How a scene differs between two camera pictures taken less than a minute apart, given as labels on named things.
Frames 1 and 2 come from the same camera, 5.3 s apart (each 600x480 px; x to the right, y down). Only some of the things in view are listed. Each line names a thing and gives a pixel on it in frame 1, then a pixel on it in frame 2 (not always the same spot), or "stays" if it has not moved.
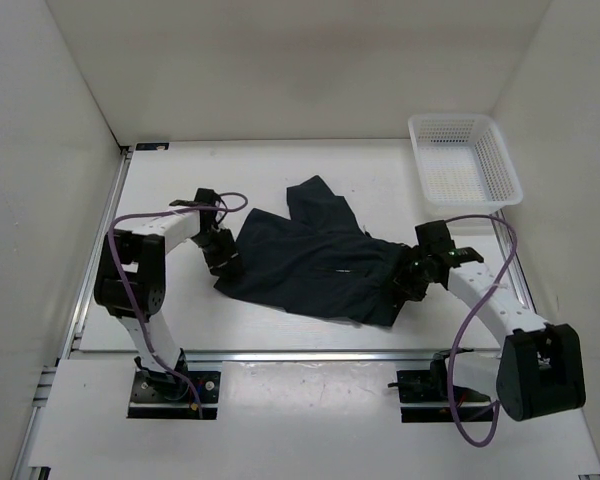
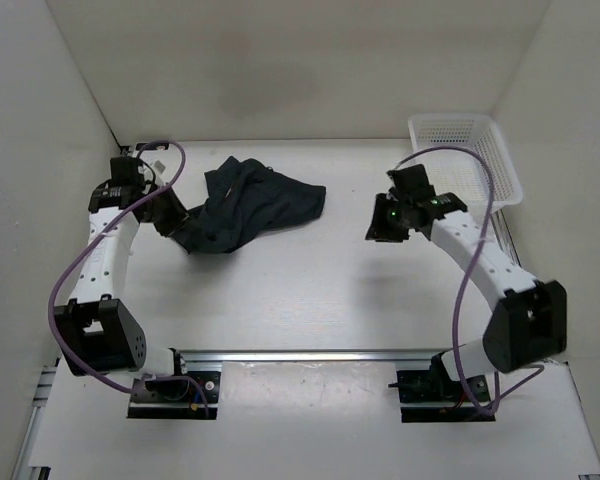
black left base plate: [159, 395] stays
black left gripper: [230, 253] → [178, 214]
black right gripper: [409, 290] → [378, 230]
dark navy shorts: [327, 264] → [243, 196]
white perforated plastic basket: [463, 162] stays
